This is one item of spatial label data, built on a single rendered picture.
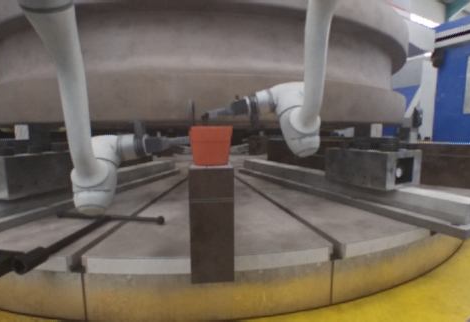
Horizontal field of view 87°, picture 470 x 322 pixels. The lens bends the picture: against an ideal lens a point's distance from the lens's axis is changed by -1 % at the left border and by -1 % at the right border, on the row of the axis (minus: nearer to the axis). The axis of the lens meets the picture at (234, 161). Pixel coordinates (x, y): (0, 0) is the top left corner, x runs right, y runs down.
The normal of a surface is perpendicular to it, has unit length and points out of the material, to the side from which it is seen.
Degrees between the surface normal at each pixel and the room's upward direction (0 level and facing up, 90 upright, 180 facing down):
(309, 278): 90
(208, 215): 90
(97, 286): 90
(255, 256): 90
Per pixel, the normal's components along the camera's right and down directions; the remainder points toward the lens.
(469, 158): -0.64, 0.10
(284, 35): 0.30, 0.11
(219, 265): 0.09, 0.12
